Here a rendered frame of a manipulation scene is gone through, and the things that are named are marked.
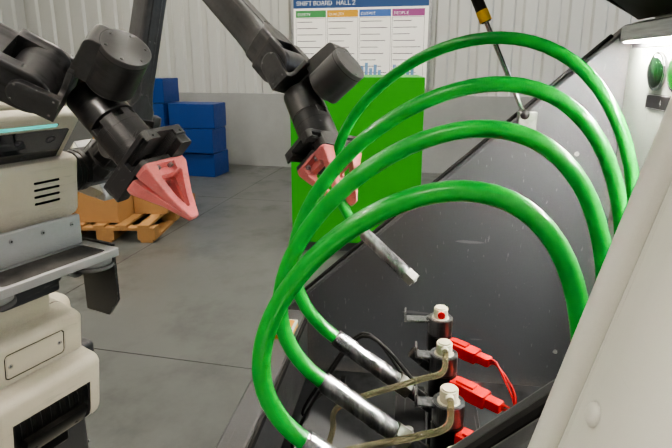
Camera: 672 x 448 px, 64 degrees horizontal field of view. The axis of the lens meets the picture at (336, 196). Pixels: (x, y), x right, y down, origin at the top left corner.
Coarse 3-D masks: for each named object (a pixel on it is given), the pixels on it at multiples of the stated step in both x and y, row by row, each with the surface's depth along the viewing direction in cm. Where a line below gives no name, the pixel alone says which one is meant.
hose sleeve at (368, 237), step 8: (368, 232) 74; (368, 240) 73; (376, 240) 73; (376, 248) 73; (384, 248) 73; (384, 256) 72; (392, 256) 72; (392, 264) 72; (400, 264) 72; (400, 272) 72
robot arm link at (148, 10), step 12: (144, 0) 103; (156, 0) 104; (132, 12) 105; (144, 12) 103; (156, 12) 104; (132, 24) 105; (144, 24) 103; (156, 24) 105; (144, 36) 104; (156, 36) 105; (156, 48) 106; (156, 60) 107; (144, 84) 106; (144, 96) 106; (132, 108) 105; (144, 108) 107; (144, 120) 112; (156, 120) 110; (108, 156) 105
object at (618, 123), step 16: (496, 32) 59; (512, 32) 59; (432, 48) 63; (448, 48) 62; (544, 48) 57; (560, 48) 56; (400, 64) 66; (416, 64) 65; (576, 64) 56; (384, 80) 67; (592, 80) 55; (368, 96) 69; (608, 96) 55; (352, 112) 71; (608, 112) 55; (624, 128) 55; (336, 144) 73; (624, 144) 55; (624, 160) 55; (624, 176) 56
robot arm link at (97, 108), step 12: (84, 84) 62; (72, 96) 62; (84, 96) 62; (96, 96) 62; (72, 108) 63; (84, 108) 62; (96, 108) 62; (108, 108) 62; (84, 120) 63; (96, 120) 62
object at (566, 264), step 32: (416, 192) 34; (448, 192) 34; (480, 192) 33; (512, 192) 33; (352, 224) 35; (544, 224) 33; (320, 256) 36; (288, 288) 37; (576, 288) 34; (576, 320) 34; (256, 352) 38; (256, 384) 39; (288, 416) 40
